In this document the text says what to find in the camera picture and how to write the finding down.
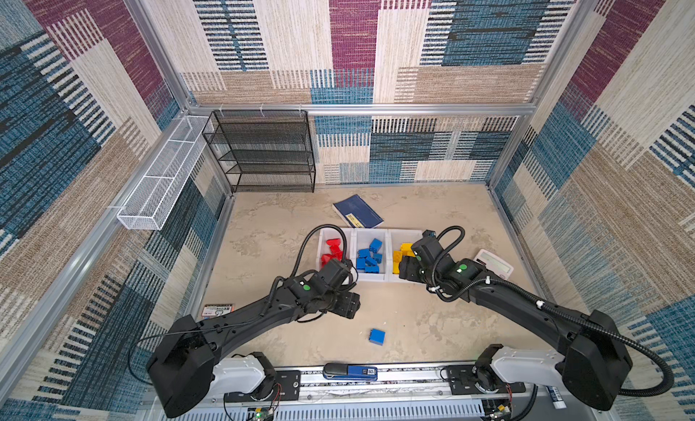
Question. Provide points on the blue notebook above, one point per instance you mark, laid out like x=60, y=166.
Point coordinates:
x=357, y=213

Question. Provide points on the pink calculator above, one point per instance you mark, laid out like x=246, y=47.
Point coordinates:
x=491, y=261

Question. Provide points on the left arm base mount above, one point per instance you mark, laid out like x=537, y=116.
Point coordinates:
x=283, y=385

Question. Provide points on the black wire shelf rack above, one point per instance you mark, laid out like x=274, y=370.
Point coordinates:
x=263, y=151

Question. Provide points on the yellow lego brick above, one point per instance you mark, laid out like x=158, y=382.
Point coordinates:
x=406, y=247

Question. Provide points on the aluminium rail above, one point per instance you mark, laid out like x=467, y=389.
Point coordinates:
x=417, y=389

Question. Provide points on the blue lego brick bottom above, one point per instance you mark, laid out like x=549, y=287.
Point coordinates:
x=377, y=337

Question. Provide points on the white glue stick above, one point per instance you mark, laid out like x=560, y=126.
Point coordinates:
x=556, y=398

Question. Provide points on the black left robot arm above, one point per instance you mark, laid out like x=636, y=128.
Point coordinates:
x=184, y=367

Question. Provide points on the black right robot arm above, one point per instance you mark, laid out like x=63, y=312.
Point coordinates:
x=591, y=357

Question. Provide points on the long red lego brick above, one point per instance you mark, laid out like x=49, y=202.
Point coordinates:
x=325, y=258

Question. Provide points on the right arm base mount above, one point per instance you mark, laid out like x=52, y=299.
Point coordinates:
x=467, y=379

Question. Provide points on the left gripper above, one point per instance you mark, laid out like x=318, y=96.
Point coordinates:
x=349, y=305

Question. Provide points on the blue stapler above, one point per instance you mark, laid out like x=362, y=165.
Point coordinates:
x=349, y=372

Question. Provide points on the white wire mesh basket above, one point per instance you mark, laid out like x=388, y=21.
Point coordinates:
x=150, y=204

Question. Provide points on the yellow lego brick slanted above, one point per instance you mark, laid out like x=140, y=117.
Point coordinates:
x=396, y=261

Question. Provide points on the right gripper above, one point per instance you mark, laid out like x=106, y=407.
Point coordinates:
x=407, y=268

